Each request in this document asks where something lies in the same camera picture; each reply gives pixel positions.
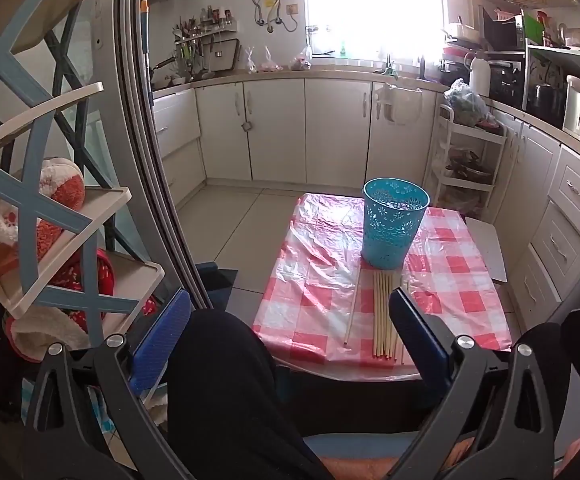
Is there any wall utensil rack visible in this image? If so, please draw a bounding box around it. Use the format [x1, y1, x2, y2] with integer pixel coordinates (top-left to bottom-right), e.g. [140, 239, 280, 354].
[172, 7, 236, 43]

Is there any black pot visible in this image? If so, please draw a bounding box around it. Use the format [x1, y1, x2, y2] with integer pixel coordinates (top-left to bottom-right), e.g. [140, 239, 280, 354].
[527, 82, 563, 116]

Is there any teal perforated plastic basket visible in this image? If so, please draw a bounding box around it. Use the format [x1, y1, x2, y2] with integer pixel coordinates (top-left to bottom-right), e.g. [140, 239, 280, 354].
[361, 177, 431, 268]

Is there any white and blue shoe rack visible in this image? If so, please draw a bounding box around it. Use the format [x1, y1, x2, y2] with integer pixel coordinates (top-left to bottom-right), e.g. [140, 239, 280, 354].
[0, 0, 166, 351]

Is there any bright window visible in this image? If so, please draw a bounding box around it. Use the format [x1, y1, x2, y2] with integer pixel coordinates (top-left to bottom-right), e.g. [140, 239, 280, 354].
[305, 0, 446, 61]

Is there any plastic bag of greens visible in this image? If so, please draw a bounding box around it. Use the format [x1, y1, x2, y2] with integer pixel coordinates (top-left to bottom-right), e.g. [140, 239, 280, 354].
[442, 79, 496, 128]

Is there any wooden chopstick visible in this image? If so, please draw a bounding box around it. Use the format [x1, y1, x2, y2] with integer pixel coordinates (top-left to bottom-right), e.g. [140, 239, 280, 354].
[343, 266, 362, 347]

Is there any white flat board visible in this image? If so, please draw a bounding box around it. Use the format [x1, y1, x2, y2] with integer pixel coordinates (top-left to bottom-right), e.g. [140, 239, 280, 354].
[465, 216, 508, 283]

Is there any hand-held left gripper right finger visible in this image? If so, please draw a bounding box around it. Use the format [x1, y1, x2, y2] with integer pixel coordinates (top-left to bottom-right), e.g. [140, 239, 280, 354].
[387, 287, 571, 480]

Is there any white hanging door bin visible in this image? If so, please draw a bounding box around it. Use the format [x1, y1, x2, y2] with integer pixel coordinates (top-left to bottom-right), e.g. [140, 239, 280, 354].
[374, 82, 423, 126]

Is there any black microwave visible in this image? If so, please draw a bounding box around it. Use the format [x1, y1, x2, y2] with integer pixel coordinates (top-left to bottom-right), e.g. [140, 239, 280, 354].
[482, 7, 526, 51]

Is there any white thermos jug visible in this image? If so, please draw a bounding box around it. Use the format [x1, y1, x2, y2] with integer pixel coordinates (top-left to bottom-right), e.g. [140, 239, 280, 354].
[469, 55, 492, 98]

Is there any cream panelled side cabinet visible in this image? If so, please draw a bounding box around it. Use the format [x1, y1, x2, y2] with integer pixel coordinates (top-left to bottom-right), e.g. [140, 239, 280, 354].
[490, 105, 580, 331]

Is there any cream drawer cabinet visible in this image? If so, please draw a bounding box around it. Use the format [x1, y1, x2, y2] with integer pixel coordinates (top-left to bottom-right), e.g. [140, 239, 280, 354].
[152, 87, 206, 206]

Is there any white appliance shelf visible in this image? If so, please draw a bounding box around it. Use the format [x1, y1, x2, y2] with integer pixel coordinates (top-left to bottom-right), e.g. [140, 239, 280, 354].
[522, 42, 580, 126]

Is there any white fleece slipper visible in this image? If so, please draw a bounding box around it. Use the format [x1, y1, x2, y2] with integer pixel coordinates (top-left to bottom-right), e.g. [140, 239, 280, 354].
[5, 305, 93, 363]

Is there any green cutting board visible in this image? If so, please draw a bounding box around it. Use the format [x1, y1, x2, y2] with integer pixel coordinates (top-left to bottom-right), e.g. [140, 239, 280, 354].
[525, 12, 546, 46]

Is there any pink checked plastic tablecloth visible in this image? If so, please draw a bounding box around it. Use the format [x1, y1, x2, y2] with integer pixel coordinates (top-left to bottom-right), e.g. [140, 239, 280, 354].
[251, 192, 513, 381]

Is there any black rimmed tray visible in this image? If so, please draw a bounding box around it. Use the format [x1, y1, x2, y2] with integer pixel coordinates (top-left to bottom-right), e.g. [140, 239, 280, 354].
[211, 38, 241, 71]

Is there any black toaster oven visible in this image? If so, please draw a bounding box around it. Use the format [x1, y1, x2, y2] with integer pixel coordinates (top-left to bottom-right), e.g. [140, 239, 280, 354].
[490, 60, 526, 108]

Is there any metal sliding door frame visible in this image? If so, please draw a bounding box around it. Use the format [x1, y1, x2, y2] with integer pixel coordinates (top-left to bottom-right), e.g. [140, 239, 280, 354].
[87, 0, 208, 311]

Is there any person's left leg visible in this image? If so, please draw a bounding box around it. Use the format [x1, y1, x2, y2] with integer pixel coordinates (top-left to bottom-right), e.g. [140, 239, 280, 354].
[162, 307, 331, 480]

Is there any cream sink base cabinet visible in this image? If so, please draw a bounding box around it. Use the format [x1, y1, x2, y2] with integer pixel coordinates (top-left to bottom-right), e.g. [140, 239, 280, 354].
[195, 77, 446, 186]

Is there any stack of cookware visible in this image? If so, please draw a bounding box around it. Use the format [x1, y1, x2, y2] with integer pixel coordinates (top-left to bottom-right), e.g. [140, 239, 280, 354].
[442, 42, 471, 86]

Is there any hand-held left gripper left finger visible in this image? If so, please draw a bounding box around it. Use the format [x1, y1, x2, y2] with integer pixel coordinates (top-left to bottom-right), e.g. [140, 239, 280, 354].
[22, 287, 193, 480]

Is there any bundle of wooden chopsticks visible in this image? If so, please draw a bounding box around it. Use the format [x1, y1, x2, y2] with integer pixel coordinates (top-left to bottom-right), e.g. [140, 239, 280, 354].
[370, 267, 411, 365]

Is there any white storage trolley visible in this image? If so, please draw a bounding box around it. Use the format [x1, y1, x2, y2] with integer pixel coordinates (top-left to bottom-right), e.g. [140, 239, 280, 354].
[427, 105, 508, 216]

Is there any red and white plush slipper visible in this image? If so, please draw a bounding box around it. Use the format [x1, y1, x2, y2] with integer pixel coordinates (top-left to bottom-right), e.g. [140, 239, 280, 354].
[35, 157, 87, 216]

